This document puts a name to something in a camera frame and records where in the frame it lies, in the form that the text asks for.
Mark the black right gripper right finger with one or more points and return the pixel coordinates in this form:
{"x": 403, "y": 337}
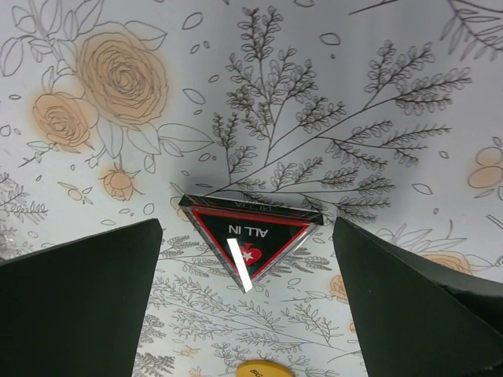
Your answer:
{"x": 414, "y": 317}

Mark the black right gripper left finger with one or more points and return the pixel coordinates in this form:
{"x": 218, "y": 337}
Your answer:
{"x": 77, "y": 309}

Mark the black triangular all-in button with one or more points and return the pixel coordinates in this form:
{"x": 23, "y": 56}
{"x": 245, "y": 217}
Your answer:
{"x": 249, "y": 239}

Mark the keys in clear bag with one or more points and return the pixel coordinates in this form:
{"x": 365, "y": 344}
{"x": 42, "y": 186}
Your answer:
{"x": 9, "y": 248}

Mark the yellow big blind button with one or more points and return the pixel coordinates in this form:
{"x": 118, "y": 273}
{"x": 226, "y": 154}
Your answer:
{"x": 262, "y": 368}

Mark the floral patterned table mat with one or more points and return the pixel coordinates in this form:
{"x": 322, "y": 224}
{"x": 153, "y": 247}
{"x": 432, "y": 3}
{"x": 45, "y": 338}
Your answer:
{"x": 385, "y": 113}

